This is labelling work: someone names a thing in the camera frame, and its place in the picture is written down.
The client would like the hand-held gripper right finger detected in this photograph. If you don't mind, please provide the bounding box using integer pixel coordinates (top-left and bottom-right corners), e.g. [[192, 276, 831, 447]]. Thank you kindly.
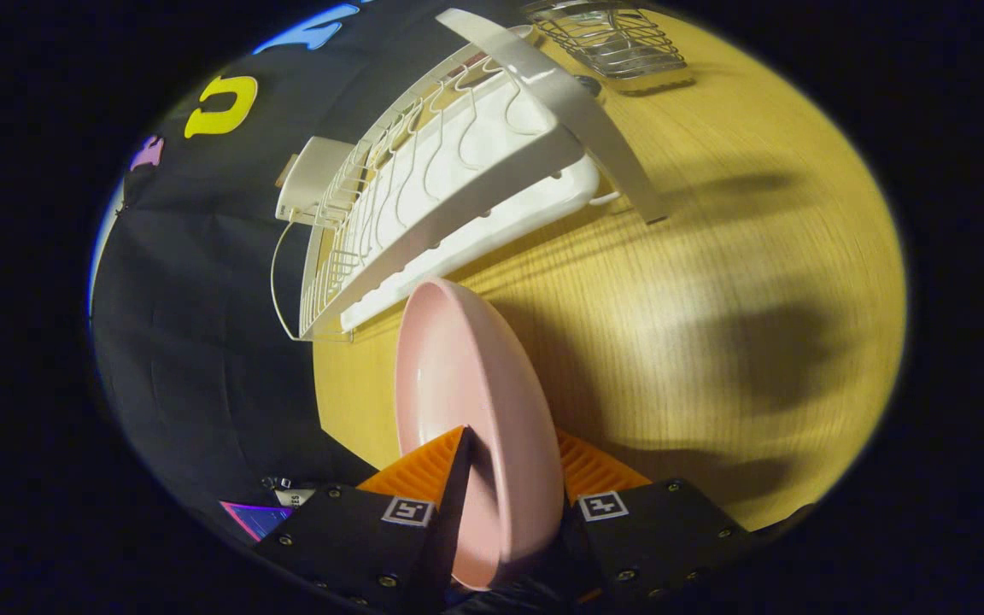
[[556, 427, 753, 607]]

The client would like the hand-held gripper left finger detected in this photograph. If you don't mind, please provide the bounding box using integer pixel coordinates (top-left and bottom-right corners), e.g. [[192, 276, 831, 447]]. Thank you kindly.
[[253, 425, 477, 612]]

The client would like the pink plate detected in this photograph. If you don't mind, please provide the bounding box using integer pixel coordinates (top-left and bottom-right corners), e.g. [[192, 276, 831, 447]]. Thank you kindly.
[[395, 277, 565, 592]]

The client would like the white wire dish rack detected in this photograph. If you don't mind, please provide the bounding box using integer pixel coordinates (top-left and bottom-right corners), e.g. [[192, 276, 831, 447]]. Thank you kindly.
[[270, 9, 668, 343]]

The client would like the metal wire basket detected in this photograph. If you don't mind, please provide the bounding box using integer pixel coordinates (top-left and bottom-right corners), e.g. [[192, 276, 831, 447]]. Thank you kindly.
[[526, 0, 696, 93]]

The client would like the purple pink panel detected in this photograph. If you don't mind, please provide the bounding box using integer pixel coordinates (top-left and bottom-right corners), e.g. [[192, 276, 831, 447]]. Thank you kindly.
[[219, 501, 293, 543]]

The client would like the white drip tray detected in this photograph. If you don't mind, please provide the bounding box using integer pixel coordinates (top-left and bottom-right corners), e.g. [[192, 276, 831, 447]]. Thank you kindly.
[[338, 81, 602, 334]]

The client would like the black backdrop cloth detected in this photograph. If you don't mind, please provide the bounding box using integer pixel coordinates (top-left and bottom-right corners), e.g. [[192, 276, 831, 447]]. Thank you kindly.
[[89, 0, 536, 548]]

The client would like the white toaster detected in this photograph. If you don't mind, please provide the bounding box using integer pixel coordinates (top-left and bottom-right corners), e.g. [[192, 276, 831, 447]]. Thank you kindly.
[[275, 136, 348, 225]]

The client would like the cable bundle with white tags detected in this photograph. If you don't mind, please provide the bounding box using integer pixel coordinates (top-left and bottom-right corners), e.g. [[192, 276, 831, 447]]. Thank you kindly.
[[261, 476, 315, 510]]

